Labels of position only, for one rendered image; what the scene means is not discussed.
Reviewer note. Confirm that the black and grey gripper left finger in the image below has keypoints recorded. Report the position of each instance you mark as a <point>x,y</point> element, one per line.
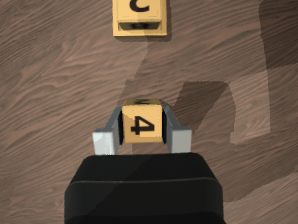
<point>107,140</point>

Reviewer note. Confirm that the tan wooden cube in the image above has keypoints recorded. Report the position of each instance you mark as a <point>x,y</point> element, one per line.
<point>142,121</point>
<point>139,14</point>

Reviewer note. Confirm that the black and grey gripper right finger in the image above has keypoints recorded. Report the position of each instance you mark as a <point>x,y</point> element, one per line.
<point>177,137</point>

